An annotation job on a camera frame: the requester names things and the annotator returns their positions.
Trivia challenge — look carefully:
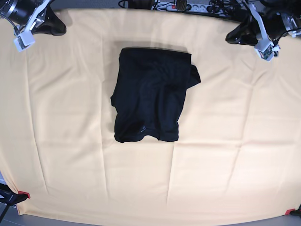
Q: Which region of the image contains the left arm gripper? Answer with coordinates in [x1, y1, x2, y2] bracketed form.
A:
[225, 0, 282, 57]

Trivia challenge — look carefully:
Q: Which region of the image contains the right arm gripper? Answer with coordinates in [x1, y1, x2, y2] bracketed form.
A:
[20, 0, 67, 36]

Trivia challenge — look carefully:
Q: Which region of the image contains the dark navy T-shirt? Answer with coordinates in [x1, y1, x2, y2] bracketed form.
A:
[111, 47, 201, 143]

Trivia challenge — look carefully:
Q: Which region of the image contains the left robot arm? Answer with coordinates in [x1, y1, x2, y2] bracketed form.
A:
[225, 0, 301, 61]

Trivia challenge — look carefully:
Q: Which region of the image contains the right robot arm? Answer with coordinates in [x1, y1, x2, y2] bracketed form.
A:
[0, 0, 66, 36]

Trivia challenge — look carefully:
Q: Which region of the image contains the white power strip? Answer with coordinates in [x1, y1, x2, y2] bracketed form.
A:
[151, 0, 236, 16]

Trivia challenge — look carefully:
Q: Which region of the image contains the yellow table cloth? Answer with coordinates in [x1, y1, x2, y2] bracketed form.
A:
[0, 9, 301, 226]

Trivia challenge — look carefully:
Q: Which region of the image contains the red black clamp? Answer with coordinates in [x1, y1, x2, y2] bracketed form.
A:
[0, 184, 30, 206]

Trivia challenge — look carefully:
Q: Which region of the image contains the red clamp bottom right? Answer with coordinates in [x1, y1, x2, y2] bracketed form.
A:
[285, 205, 301, 217]

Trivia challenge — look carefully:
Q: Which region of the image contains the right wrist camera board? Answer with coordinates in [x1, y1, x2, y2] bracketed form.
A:
[14, 31, 35, 52]

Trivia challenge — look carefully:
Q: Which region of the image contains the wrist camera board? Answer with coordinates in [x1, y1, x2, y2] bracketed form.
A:
[14, 31, 35, 52]
[254, 40, 274, 62]

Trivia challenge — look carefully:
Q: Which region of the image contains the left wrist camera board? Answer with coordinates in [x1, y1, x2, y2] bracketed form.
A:
[254, 40, 274, 62]

